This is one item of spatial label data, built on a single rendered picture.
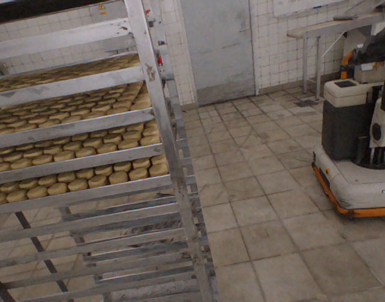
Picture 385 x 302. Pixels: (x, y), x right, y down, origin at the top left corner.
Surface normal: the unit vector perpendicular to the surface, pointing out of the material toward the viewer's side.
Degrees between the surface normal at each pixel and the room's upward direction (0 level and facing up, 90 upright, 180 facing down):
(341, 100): 90
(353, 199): 90
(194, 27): 90
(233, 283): 0
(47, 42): 90
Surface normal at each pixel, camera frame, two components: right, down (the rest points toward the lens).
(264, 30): 0.08, 0.44
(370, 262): -0.18, -0.87
